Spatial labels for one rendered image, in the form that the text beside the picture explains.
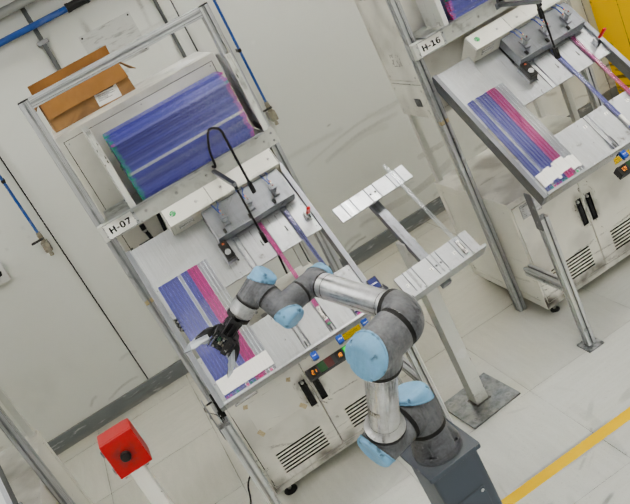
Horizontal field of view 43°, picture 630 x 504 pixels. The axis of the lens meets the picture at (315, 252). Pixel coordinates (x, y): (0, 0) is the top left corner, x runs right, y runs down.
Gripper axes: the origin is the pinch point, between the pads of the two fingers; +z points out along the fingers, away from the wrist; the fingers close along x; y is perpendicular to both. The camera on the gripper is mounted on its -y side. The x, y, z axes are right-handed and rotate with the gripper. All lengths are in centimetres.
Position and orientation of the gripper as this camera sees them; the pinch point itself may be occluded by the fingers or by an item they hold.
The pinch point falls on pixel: (206, 364)
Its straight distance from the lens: 240.3
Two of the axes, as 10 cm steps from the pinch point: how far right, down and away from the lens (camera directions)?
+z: -5.3, 8.1, 2.5
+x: 8.5, 5.1, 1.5
